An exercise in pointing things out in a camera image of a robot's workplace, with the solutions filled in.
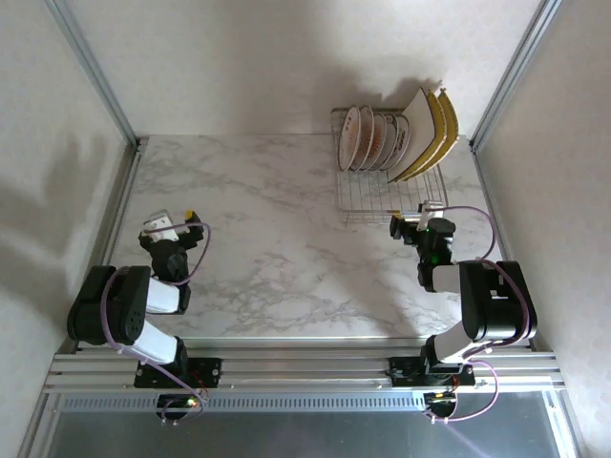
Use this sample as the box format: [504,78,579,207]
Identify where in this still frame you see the round plate orange sunburst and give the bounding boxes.
[369,112,390,172]

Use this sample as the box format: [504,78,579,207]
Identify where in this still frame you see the white patterned plates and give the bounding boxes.
[355,104,377,172]

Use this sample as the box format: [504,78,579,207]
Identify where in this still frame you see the large round white plate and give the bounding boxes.
[338,105,363,172]

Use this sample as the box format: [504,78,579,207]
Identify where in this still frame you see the black controller board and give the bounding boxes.
[423,390,460,417]
[156,393,202,424]

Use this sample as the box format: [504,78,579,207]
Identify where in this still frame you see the grey metal sheet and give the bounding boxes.
[47,409,567,458]

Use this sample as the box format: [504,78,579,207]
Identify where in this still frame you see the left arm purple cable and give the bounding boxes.
[99,221,214,426]

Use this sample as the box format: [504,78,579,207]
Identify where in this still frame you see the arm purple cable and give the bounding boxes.
[99,221,214,426]
[427,204,538,426]

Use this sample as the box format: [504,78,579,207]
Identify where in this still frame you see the metal wire dish rack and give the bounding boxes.
[330,107,450,225]

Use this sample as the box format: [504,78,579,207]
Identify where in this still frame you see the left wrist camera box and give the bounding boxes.
[141,208,174,236]

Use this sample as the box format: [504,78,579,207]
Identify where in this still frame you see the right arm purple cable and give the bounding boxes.
[427,204,538,426]

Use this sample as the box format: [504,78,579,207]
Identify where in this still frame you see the aluminium table side rail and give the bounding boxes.
[102,142,144,268]
[472,147,512,263]

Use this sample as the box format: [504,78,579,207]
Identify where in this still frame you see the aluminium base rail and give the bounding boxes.
[42,336,569,395]

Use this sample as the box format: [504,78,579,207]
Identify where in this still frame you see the aluminium frame post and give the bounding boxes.
[42,0,142,149]
[469,0,567,153]

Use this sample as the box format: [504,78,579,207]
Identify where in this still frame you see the slotted grey cable duct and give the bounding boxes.
[61,393,431,412]

